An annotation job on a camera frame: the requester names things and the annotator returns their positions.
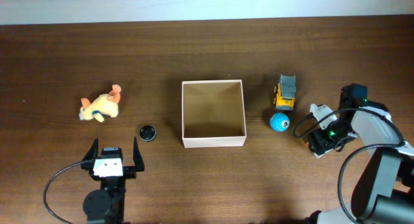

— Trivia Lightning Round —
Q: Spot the left black cable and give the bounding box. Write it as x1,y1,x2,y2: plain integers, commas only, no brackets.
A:
43,160,88,224

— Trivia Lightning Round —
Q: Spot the white open cardboard box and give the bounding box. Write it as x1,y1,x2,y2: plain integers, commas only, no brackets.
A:
181,80,247,148

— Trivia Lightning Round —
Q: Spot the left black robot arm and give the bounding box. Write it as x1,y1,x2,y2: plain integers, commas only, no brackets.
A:
81,139,145,224

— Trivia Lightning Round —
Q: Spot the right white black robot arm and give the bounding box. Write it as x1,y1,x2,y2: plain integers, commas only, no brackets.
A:
306,84,413,223

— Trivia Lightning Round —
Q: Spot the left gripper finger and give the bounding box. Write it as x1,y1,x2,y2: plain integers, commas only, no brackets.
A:
133,137,144,168
83,139,98,161

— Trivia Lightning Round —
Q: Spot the right black cable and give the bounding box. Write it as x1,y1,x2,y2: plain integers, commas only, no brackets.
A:
292,107,406,224

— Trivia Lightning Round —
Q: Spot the black cable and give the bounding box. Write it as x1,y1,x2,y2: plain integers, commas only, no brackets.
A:
292,107,406,224
43,160,88,224

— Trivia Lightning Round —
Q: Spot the black round puck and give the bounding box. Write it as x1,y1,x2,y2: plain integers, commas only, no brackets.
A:
138,125,157,142

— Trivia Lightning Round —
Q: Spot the blue toy ball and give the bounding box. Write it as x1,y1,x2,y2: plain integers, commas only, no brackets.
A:
269,113,290,132

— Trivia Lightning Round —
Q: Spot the yellow grey toy truck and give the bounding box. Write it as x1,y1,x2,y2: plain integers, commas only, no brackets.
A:
274,75,296,111

